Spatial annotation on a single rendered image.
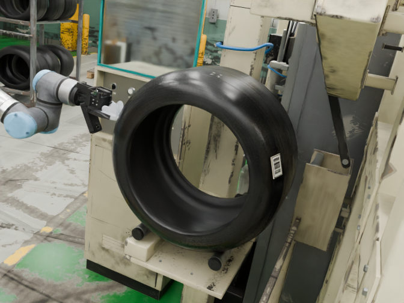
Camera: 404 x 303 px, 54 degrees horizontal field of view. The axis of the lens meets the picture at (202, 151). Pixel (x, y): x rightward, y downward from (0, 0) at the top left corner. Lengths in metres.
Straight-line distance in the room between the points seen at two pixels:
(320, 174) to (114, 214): 1.31
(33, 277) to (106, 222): 0.56
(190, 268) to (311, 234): 0.44
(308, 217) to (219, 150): 0.41
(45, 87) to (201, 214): 0.72
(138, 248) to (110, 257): 1.11
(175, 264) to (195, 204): 0.24
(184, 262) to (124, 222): 0.94
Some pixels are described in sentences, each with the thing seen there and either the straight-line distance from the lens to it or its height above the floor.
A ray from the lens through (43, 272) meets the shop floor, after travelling 2.67.
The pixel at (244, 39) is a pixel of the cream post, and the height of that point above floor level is 1.55.
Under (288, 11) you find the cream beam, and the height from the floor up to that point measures 1.65.
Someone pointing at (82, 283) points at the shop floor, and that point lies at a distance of 2.57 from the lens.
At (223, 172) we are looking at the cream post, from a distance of 1.54.
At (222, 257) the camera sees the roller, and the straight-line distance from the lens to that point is 1.28.
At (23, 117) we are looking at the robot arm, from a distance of 1.39.
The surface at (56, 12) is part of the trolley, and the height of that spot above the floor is 1.29.
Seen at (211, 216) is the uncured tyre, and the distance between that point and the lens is 1.48.
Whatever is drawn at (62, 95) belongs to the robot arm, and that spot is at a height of 1.28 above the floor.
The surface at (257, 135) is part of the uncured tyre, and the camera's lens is 1.05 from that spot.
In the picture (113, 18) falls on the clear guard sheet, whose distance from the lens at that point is 2.10.
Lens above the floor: 1.64
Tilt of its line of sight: 20 degrees down
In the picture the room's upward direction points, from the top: 9 degrees clockwise
